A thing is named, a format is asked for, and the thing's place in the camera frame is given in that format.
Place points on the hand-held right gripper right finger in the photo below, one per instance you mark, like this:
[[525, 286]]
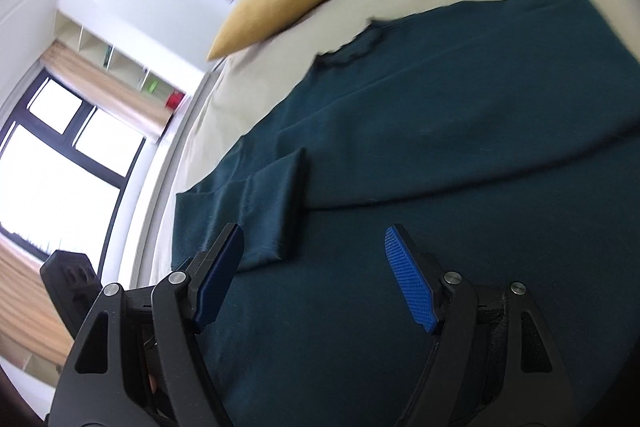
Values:
[[410, 277]]

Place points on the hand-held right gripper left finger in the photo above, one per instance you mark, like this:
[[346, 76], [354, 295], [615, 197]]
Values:
[[220, 277]]

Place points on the dark green knit sweater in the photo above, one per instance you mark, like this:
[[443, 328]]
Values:
[[400, 132]]

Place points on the black framed window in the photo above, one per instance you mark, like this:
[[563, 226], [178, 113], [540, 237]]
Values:
[[50, 187]]

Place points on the red box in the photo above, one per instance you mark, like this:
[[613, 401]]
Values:
[[175, 100]]

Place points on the beige roller blind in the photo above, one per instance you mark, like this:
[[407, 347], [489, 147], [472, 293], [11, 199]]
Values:
[[100, 82]]

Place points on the green item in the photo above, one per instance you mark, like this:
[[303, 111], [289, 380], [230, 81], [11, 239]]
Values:
[[152, 85]]

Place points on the yellow pillow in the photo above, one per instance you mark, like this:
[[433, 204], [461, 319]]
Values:
[[275, 2]]

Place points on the white wall shelf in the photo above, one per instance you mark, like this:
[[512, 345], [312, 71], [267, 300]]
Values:
[[95, 42]]

